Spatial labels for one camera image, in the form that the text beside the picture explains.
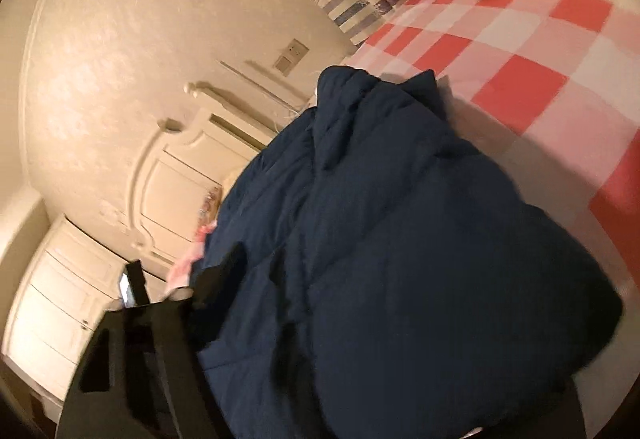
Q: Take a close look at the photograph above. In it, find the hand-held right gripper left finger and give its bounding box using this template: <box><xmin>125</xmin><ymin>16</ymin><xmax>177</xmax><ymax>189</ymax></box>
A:
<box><xmin>57</xmin><ymin>244</ymin><xmax>248</xmax><ymax>439</ymax></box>

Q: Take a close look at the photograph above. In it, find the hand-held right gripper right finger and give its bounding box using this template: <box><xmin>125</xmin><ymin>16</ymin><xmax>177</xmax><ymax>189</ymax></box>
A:
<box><xmin>560</xmin><ymin>376</ymin><xmax>587</xmax><ymax>439</ymax></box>

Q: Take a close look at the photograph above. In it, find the navy quilted jacket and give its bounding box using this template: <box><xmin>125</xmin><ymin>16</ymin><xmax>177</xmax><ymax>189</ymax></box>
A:
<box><xmin>192</xmin><ymin>65</ymin><xmax>623</xmax><ymax>439</ymax></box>

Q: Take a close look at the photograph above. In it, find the pink cloth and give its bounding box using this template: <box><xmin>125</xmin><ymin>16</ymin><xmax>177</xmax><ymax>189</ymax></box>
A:
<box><xmin>166</xmin><ymin>224</ymin><xmax>221</xmax><ymax>292</ymax></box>

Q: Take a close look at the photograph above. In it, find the black bar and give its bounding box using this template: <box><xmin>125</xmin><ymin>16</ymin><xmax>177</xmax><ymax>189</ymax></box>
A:
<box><xmin>123</xmin><ymin>260</ymin><xmax>151</xmax><ymax>307</ymax></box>

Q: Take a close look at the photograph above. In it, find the cream wooden headboard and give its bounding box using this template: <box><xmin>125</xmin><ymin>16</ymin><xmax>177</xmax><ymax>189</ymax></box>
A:
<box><xmin>127</xmin><ymin>81</ymin><xmax>281</xmax><ymax>280</ymax></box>

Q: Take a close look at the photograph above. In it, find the cream cabinet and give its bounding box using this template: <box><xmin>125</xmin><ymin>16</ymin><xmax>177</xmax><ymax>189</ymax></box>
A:
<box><xmin>2</xmin><ymin>214</ymin><xmax>126</xmax><ymax>400</ymax></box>

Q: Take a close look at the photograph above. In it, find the red white checked blanket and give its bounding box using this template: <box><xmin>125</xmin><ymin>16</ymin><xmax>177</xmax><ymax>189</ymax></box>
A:
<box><xmin>342</xmin><ymin>0</ymin><xmax>640</xmax><ymax>310</ymax></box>

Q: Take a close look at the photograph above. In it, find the white wall conduit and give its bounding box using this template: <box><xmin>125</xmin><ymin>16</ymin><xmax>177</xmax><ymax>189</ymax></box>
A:
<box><xmin>217</xmin><ymin>60</ymin><xmax>297</xmax><ymax>106</ymax></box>

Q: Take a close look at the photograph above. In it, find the wall switch plate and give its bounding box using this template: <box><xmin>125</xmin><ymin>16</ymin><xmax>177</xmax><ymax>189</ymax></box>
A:
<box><xmin>272</xmin><ymin>39</ymin><xmax>309</xmax><ymax>77</ymax></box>

